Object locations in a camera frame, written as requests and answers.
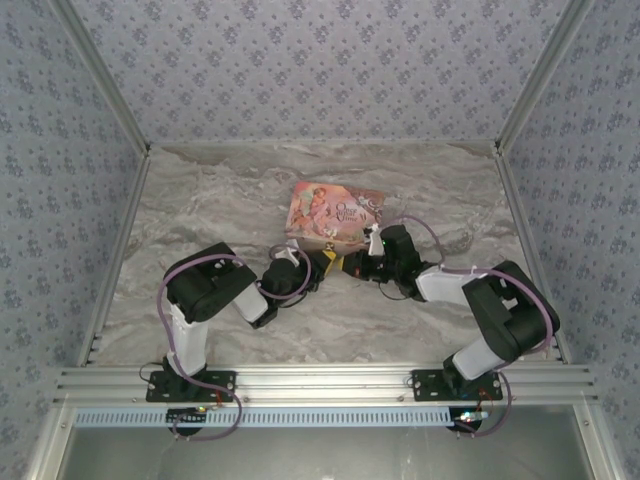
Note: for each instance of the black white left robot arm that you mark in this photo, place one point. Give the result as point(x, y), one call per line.
point(210, 285)

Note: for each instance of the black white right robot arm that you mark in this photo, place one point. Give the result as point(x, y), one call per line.
point(510, 320)

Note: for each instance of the pink fairy-tale picture book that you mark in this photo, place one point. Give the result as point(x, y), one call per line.
point(340, 212)

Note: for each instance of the small black circuit board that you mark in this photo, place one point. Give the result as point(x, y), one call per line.
point(187, 416)
point(467, 420)

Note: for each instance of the grey metal panel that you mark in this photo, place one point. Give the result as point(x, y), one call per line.
point(320, 455)

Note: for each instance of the aluminium front frame rail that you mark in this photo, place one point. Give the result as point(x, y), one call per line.
point(320, 385)

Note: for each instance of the aluminium frame rail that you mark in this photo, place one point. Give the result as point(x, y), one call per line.
point(50, 445)
point(600, 445)
point(320, 385)

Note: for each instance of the aluminium table side rail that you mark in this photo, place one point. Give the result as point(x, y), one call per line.
point(520, 215)
point(116, 260)

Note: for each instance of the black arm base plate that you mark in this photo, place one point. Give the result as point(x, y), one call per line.
point(160, 387)
point(430, 387)

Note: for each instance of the aluminium frame corner post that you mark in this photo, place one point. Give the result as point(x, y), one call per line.
point(540, 75)

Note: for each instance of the aluminium lower frame rail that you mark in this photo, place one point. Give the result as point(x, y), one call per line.
point(50, 445)
point(600, 445)

